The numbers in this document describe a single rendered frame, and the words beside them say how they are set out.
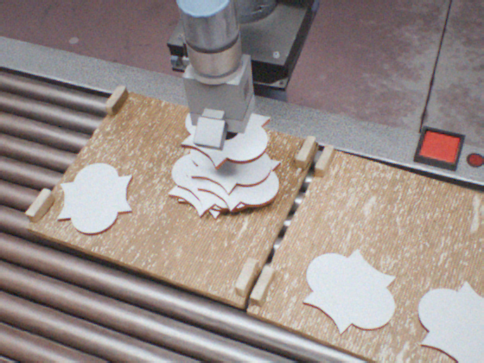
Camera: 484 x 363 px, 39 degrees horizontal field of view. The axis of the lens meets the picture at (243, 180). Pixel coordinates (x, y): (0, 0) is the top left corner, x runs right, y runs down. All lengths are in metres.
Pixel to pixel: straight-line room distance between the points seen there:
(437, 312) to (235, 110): 0.42
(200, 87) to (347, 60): 1.82
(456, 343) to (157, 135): 0.64
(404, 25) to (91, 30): 1.32
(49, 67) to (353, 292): 0.82
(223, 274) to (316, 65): 1.75
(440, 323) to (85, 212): 0.61
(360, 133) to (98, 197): 0.49
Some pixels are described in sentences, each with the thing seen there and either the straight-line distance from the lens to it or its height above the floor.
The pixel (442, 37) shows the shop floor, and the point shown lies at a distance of 2.91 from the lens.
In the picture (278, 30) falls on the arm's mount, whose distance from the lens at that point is 1.45.
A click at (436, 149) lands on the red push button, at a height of 0.93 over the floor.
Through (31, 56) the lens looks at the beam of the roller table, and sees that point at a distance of 1.56.
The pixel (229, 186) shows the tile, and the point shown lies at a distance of 1.13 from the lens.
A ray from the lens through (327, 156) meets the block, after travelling 1.19.
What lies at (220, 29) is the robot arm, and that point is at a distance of 0.90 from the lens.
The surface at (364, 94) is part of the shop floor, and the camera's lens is 2.64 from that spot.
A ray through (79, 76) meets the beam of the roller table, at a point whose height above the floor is 0.92.
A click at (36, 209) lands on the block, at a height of 0.96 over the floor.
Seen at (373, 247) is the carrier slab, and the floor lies 0.94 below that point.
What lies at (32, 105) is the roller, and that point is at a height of 0.92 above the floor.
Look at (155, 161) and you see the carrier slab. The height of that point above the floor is 0.94.
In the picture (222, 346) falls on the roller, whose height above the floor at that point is 0.92.
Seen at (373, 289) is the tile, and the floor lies 0.95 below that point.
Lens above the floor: 1.89
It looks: 52 degrees down
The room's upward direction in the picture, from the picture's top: 7 degrees counter-clockwise
